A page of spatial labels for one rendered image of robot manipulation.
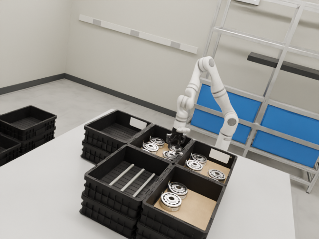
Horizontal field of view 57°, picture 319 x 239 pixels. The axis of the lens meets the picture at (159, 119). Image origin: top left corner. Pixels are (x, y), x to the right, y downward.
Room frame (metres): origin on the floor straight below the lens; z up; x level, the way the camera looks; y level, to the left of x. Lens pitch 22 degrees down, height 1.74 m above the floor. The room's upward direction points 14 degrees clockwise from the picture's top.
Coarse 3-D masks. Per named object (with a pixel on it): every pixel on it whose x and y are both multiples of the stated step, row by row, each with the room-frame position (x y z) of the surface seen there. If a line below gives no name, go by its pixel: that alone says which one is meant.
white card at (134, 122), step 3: (132, 120) 1.90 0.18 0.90; (135, 120) 1.89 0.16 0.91; (138, 120) 1.88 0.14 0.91; (132, 123) 1.89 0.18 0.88; (135, 123) 1.89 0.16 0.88; (138, 123) 1.88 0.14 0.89; (141, 123) 1.87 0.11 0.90; (144, 123) 1.87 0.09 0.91; (135, 126) 1.89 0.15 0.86; (138, 126) 1.88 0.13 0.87; (141, 126) 1.87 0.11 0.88; (144, 126) 1.87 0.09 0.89
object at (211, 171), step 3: (210, 171) 1.52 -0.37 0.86; (213, 171) 1.53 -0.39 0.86; (219, 171) 1.55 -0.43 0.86; (210, 174) 1.49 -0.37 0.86; (213, 174) 1.50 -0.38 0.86; (222, 174) 1.53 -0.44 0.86; (213, 177) 1.47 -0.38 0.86; (216, 177) 1.48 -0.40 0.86; (219, 177) 1.48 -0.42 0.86; (222, 177) 1.49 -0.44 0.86
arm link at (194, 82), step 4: (196, 64) 1.91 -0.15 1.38; (196, 68) 1.89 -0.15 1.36; (196, 72) 1.87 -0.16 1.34; (200, 72) 1.90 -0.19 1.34; (192, 76) 1.83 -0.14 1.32; (196, 76) 1.82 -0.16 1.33; (192, 80) 1.79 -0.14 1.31; (196, 80) 1.78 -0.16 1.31; (188, 84) 1.77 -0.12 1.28; (192, 84) 1.75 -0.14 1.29; (196, 84) 1.76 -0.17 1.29; (196, 88) 1.75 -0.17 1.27
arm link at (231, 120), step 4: (228, 112) 1.92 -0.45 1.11; (232, 112) 1.92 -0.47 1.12; (228, 116) 1.87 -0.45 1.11; (232, 116) 1.87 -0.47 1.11; (236, 116) 1.88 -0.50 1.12; (228, 120) 1.86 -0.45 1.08; (232, 120) 1.86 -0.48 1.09; (236, 120) 1.86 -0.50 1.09; (224, 124) 1.87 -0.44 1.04; (228, 124) 1.86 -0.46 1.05; (232, 124) 1.86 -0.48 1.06; (236, 124) 1.87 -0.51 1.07; (224, 128) 1.87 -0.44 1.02; (228, 128) 1.87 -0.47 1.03; (232, 128) 1.87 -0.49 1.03; (220, 132) 1.90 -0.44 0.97; (224, 132) 1.87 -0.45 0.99; (228, 132) 1.87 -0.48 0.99; (232, 132) 1.87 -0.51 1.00; (228, 136) 1.87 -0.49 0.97
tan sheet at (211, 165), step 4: (188, 160) 1.65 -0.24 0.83; (208, 160) 1.71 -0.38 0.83; (208, 164) 1.66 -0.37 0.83; (212, 164) 1.68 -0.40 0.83; (216, 164) 1.69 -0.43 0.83; (204, 168) 1.60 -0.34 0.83; (208, 168) 1.61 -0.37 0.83; (212, 168) 1.62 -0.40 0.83; (216, 168) 1.63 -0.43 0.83; (220, 168) 1.65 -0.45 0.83; (224, 168) 1.66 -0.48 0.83; (228, 168) 1.67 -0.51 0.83; (204, 172) 1.55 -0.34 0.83; (224, 172) 1.61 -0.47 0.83; (228, 172) 1.62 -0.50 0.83
